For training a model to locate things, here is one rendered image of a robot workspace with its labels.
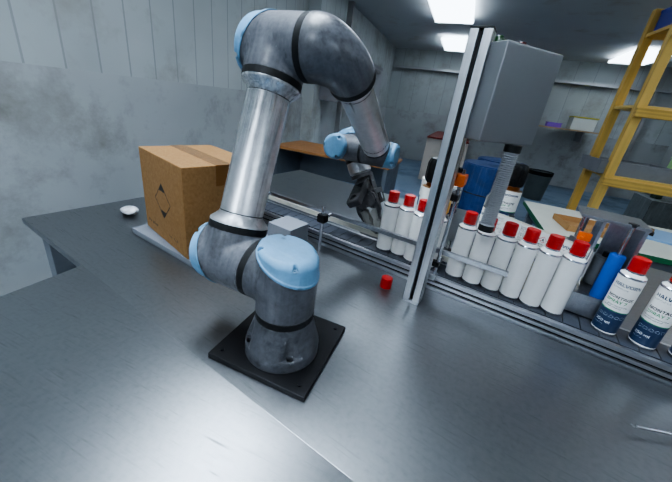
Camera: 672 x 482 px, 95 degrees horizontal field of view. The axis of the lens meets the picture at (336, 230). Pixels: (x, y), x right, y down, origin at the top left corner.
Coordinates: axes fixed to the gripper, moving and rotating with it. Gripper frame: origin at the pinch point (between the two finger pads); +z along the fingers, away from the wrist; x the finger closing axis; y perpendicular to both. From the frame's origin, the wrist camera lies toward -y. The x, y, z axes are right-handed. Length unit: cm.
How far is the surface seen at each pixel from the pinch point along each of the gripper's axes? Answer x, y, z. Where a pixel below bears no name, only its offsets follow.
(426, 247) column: -22.2, -16.2, 4.3
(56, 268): 94, -61, -22
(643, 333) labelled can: -61, -2, 37
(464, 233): -28.6, -1.9, 5.9
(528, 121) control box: -50, -7, -18
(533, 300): -41.1, -2.3, 27.1
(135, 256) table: 50, -53, -17
